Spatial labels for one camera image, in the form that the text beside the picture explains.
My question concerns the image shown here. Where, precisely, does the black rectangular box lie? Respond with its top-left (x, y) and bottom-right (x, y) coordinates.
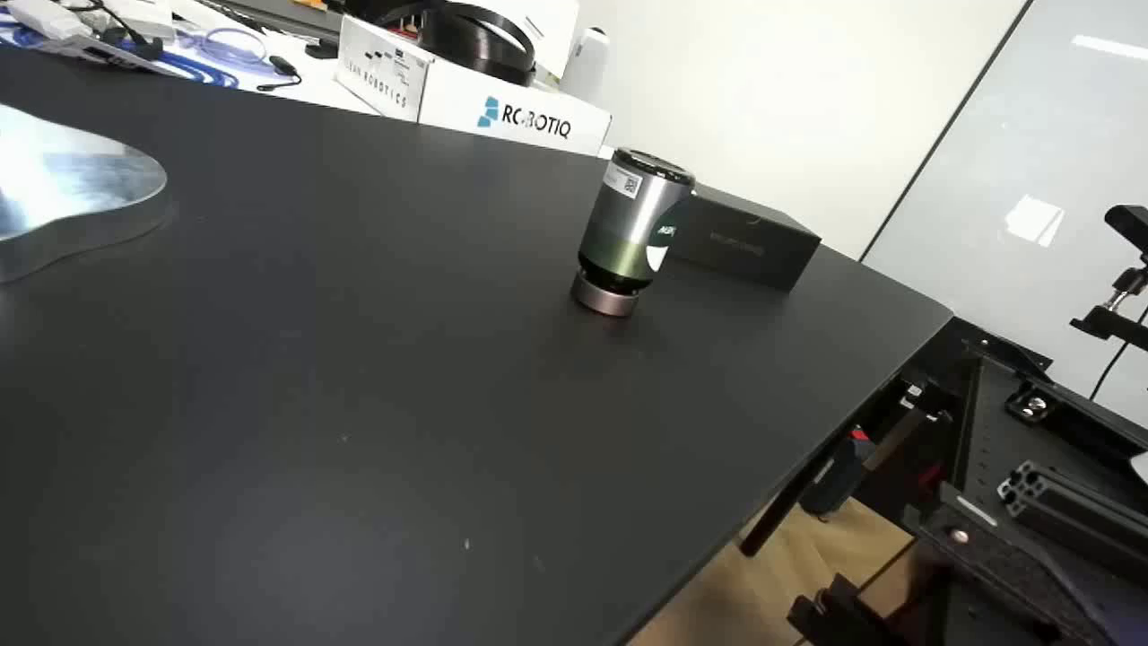
top-left (671, 186), bottom-right (820, 291)

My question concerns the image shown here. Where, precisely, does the black round object behind box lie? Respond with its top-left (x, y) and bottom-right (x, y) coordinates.
top-left (421, 0), bottom-right (536, 88)

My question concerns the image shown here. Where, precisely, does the white Robotiq cardboard box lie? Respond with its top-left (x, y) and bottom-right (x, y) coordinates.
top-left (335, 17), bottom-right (610, 156)

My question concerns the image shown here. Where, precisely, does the blue and white clutter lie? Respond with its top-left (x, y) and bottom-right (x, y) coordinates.
top-left (0, 0), bottom-right (302, 92)

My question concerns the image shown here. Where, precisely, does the black aluminium frame structure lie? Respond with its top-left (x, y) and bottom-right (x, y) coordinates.
top-left (742, 318), bottom-right (1148, 646)

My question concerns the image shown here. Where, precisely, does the black camera stand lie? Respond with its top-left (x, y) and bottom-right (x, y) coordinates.
top-left (1075, 205), bottom-right (1148, 353)

